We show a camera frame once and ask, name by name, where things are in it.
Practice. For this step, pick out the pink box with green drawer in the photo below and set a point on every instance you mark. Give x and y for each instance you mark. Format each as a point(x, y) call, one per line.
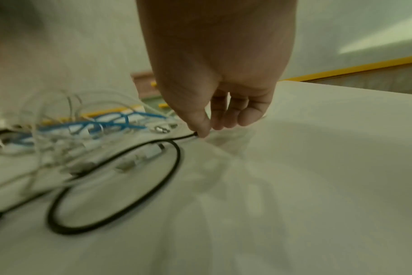
point(143, 86)

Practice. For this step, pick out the person's right hand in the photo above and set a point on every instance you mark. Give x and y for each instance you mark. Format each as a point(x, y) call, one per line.
point(216, 59)

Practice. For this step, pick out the white table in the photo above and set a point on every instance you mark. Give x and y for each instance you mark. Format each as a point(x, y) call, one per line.
point(311, 174)

